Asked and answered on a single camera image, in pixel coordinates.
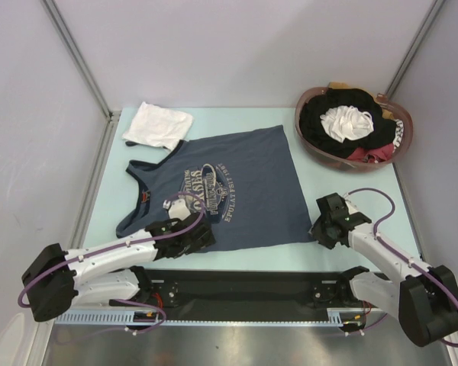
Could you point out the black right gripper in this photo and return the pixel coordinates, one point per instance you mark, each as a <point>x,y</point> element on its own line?
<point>315,231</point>

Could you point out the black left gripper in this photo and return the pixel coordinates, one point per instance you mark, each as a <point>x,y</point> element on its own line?
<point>205,240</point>

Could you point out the white graphic tank top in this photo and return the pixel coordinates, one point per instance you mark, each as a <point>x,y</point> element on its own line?
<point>159,127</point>

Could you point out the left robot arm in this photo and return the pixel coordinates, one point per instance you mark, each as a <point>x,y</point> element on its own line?
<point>58,279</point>

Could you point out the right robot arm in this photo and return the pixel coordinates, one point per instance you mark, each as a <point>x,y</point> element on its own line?
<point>422,298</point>

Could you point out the light blue table mat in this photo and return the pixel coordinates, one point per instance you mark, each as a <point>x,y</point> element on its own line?
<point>373,192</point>

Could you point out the pink plastic laundry basket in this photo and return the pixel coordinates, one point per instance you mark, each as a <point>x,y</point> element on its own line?
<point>390,110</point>

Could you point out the red garment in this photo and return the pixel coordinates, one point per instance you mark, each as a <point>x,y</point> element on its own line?
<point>374,156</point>

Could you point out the black garment pile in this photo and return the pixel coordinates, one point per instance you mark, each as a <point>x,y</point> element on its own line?
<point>313,132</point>

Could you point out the black white striped garment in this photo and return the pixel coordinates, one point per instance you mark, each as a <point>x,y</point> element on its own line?
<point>399,133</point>

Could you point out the mustard yellow garment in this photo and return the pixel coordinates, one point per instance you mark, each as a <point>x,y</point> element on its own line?
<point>338,85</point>

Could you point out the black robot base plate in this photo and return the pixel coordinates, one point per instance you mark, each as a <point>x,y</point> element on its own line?
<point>253,292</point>

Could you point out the white cable duct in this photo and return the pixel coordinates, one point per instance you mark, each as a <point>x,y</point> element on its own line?
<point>332,317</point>

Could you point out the white strappy garment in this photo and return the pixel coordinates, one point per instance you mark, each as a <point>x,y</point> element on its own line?
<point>347,123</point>

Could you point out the aluminium frame rail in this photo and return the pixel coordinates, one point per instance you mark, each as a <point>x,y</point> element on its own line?
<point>95,178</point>

